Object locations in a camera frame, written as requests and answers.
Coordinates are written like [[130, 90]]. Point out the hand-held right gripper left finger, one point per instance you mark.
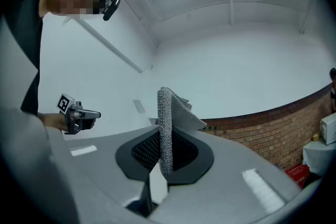
[[99, 162]]

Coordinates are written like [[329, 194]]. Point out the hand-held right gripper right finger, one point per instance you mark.
[[225, 165]]

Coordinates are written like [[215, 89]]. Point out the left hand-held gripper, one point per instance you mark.
[[68, 106]]

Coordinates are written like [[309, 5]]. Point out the grey woven cloth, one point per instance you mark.
[[165, 123]]

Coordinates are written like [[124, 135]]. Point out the person's left forearm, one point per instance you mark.
[[46, 119]]

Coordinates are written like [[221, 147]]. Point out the person's left hand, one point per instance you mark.
[[60, 122]]

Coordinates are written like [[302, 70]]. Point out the red plastic crate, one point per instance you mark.
[[298, 174]]

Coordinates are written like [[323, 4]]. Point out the table with grey tablecloth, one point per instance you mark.
[[319, 156]]

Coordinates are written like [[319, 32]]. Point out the yellow jar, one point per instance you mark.
[[315, 137]]

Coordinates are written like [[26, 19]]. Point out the person's black shirt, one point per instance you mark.
[[29, 34]]

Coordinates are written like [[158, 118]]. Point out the white microwave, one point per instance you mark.
[[329, 128]]

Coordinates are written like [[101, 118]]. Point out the black head-mounted camera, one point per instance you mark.
[[111, 9]]

